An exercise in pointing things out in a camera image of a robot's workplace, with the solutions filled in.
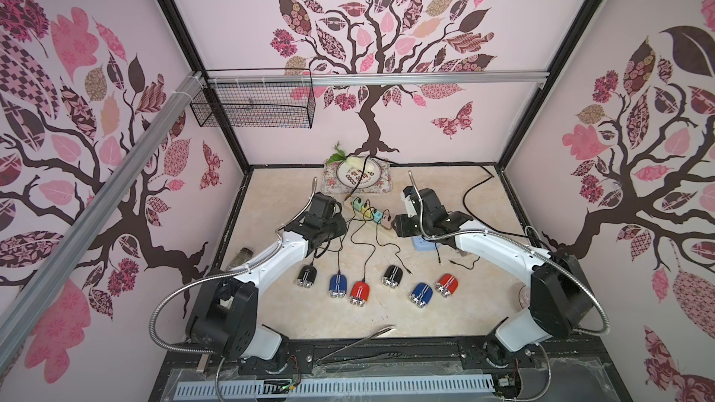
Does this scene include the black cable of black shaver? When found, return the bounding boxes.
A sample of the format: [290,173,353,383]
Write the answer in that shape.
[372,222,413,275]

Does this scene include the black shaver charging cable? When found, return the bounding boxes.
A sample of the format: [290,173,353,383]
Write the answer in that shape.
[435,245,482,272]

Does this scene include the red electric shaver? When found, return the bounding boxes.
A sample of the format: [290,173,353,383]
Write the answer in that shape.
[348,280,371,307]
[435,274,459,298]

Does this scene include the black electric shaver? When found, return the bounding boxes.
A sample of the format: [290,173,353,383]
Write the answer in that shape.
[295,264,318,288]
[381,265,404,288]

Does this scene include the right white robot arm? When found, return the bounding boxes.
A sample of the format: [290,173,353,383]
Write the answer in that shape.
[393,186,598,366]

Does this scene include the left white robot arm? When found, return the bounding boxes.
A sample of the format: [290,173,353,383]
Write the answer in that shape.
[185,193,346,363]

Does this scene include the blue electric shaver left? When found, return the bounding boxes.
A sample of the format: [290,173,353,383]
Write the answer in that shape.
[328,273,347,298]

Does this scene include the blue electric shaver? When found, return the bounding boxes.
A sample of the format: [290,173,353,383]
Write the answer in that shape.
[328,273,347,298]
[409,282,434,308]

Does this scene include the blue electric shaver right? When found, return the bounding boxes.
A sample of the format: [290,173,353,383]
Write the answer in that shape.
[409,282,434,308]

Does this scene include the blue square power cube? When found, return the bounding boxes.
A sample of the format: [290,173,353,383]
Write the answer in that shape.
[411,236,439,252]

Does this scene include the floral rectangular tray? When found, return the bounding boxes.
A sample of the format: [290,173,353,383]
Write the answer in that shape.
[320,157,393,195]

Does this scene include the beige power strip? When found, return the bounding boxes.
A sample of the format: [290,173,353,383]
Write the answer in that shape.
[351,197,394,230]

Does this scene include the white plate with red print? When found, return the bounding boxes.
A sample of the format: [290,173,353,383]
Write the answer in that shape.
[336,157,383,190]

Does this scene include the green leaf sprig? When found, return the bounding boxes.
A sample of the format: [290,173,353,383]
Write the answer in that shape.
[325,143,348,165]

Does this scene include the pale green vegetable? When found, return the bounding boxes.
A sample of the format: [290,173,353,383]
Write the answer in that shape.
[344,156,366,169]

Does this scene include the glass spice jar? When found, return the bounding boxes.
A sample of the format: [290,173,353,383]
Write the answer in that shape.
[227,248,254,269]

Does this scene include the metal tongs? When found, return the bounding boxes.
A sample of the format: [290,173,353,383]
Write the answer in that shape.
[315,325,396,365]

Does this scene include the thick black power cable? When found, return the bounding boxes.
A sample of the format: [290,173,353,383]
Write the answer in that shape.
[461,165,532,239]

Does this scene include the thin black strip cable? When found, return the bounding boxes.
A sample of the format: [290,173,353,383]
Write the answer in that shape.
[343,155,498,203]

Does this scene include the black wire basket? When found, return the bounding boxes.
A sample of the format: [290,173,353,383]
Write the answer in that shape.
[191,67,317,130]

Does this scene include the aluminium rail back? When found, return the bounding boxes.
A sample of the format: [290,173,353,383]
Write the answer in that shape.
[208,71,549,87]

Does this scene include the aluminium rail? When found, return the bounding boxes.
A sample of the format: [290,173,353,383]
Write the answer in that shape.
[1,72,204,370]
[208,71,549,87]

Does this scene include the white slotted cable duct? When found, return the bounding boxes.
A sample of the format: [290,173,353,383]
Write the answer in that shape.
[173,374,495,401]

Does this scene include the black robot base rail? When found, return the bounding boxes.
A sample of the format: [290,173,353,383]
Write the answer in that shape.
[149,336,632,401]

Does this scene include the aluminium rail left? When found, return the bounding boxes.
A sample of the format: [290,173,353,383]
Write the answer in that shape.
[1,72,204,370]

